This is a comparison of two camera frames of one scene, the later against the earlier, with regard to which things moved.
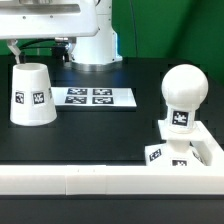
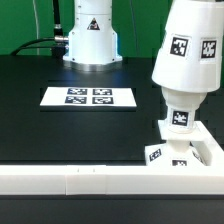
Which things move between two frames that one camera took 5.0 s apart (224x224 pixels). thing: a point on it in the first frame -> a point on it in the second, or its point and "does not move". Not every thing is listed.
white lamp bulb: (183, 87) does not move
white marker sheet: (93, 96) does not move
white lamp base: (176, 152) does not move
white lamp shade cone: (32, 99) -> (191, 52)
